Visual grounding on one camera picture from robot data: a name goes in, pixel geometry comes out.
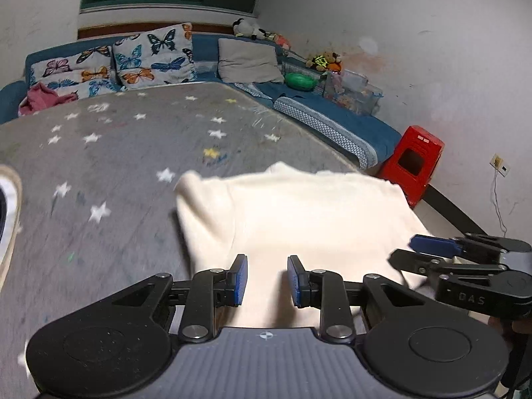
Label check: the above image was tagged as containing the red plastic stool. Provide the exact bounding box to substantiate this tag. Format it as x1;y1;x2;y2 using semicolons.
376;125;445;208

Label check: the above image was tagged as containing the thin wall cable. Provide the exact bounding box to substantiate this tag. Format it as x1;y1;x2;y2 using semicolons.
492;170;508;233

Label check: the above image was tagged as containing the clear storage box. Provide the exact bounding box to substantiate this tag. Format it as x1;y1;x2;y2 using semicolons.
322;70;384;116

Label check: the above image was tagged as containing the black round heater plate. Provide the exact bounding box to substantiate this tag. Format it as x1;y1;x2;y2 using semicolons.
0;187;8;246

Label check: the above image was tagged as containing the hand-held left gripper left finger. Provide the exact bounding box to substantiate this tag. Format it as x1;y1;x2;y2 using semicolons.
112;253;249;342

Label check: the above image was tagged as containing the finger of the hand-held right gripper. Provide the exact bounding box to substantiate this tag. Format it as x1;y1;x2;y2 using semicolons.
388;249;505;283
409;233;532;258

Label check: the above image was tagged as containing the blue sofa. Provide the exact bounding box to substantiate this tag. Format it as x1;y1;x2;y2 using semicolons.
0;33;403;171

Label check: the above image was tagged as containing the pink cloth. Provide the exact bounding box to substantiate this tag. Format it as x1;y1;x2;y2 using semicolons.
19;82;79;117

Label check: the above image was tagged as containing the white wall socket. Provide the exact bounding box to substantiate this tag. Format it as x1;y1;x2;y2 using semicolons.
490;154;511;177

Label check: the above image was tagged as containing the butterfly print cushion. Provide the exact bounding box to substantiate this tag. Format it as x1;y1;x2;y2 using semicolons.
112;22;198;91
28;45;122;100

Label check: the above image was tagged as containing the cream sweatshirt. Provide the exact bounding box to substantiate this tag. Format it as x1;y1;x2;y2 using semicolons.
174;162;435;329

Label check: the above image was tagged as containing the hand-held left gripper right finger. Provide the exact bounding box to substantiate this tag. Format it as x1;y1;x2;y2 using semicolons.
287;255;420;341

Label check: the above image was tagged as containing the colourful plush toy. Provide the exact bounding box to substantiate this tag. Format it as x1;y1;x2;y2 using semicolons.
266;31;292;48

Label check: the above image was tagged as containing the grey cushion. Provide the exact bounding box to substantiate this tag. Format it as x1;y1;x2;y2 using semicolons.
217;38;285;84

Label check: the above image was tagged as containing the grey patterned seat pad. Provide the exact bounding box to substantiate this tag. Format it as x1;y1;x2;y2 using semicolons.
272;95;380;170

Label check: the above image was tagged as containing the grey star tablecloth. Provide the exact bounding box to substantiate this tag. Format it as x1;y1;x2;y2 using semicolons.
0;81;416;383

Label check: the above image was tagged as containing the orange brown plush toy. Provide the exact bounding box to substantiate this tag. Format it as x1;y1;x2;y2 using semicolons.
307;51;343;73

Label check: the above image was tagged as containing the green toy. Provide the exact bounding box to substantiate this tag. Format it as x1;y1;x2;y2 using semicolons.
285;72;319;91

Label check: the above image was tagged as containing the black white plush toy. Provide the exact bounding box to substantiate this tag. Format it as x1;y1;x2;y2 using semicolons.
233;18;267;40

